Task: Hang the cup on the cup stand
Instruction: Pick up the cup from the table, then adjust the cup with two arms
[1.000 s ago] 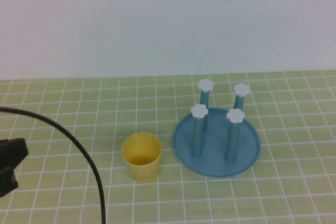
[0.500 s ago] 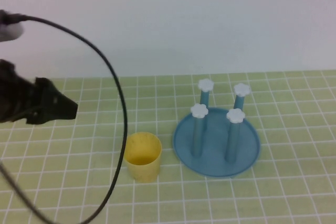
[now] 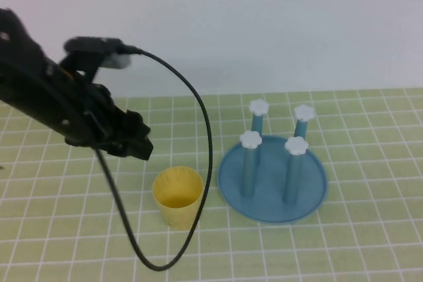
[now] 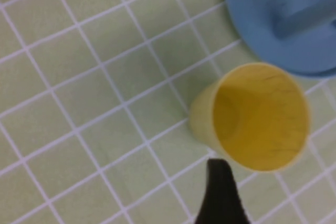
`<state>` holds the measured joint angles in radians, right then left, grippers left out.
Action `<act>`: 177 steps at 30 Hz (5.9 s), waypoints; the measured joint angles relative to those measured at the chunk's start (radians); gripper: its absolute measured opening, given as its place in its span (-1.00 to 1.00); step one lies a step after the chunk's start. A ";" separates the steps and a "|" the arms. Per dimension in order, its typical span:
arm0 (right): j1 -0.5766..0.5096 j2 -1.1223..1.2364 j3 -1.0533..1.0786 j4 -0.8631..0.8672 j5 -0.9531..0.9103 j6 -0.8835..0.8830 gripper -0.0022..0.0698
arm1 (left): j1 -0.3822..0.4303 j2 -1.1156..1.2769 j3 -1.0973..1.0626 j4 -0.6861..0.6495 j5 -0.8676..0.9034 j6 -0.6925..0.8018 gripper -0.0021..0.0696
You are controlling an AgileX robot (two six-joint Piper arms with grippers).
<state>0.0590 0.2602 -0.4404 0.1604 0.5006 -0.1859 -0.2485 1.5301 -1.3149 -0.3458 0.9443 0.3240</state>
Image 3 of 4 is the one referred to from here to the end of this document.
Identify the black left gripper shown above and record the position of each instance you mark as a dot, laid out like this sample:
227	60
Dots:
89	117

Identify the yellow plastic cup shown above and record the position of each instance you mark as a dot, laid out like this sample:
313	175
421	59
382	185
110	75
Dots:
175	216

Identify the blue cup stand white caps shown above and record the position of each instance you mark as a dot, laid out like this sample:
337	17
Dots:
271	206

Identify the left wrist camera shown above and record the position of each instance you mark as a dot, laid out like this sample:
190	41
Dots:
115	60

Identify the black left camera bracket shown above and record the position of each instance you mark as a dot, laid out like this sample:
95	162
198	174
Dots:
82	64

